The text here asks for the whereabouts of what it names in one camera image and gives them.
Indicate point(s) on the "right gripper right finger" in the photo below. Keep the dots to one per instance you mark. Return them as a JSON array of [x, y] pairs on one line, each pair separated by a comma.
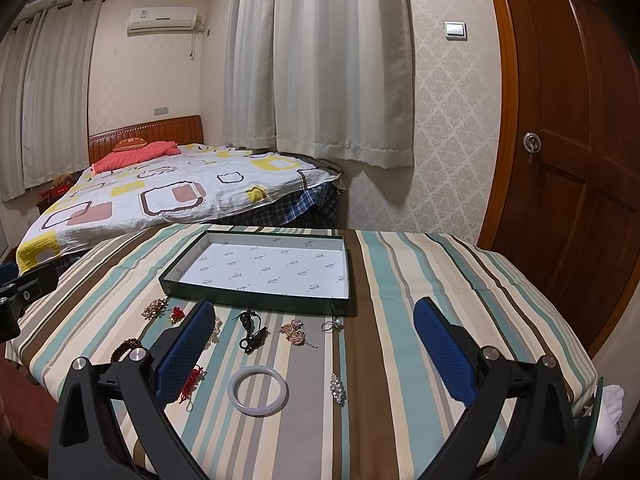
[[517, 422]]

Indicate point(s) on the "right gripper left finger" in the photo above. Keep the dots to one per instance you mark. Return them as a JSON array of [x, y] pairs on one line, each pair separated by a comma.
[[87, 442]]

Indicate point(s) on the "red knotted cord charm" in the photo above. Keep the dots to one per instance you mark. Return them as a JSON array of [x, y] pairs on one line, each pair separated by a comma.
[[196, 376]]

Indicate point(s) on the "gold crystal flower brooch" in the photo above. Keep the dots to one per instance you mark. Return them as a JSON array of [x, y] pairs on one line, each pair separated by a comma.
[[155, 309]]

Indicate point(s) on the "red tassel charm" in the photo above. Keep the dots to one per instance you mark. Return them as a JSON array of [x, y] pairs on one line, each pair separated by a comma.
[[177, 314]]

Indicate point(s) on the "white jade bangle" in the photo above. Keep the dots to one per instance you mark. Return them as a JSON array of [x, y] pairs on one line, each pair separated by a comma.
[[268, 397]]

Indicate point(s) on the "silver rhinestone brooch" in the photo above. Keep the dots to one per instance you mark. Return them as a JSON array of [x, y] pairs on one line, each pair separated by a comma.
[[337, 390]]

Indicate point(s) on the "green jewelry box tray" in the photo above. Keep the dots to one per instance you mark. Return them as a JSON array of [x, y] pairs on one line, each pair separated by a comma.
[[273, 271]]

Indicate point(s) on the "red pillow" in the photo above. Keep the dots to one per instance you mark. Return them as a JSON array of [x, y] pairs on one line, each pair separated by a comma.
[[123, 159]]

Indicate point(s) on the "striped tablecloth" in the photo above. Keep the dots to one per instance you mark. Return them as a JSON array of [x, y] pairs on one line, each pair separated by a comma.
[[397, 411]]

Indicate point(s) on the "bed with patterned quilt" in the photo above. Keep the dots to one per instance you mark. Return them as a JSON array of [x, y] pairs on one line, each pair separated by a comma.
[[196, 183]]

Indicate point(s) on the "wooden door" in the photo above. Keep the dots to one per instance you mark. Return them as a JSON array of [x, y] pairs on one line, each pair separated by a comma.
[[570, 219]]

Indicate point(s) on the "left striped curtain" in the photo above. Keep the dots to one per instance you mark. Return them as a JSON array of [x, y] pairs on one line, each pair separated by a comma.
[[45, 69]]

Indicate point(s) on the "wooden headboard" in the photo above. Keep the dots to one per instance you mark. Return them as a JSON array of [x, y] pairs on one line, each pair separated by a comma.
[[183, 130]]

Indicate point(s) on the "silver door knob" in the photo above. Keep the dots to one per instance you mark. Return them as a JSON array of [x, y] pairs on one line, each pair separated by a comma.
[[532, 145]]

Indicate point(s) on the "white air conditioner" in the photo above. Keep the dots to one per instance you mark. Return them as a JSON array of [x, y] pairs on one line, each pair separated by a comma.
[[162, 20]]

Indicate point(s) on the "white window curtain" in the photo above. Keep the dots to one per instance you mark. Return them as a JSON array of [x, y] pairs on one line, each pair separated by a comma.
[[324, 78]]

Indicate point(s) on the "white wall switch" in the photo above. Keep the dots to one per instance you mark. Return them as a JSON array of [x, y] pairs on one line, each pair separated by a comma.
[[455, 31]]

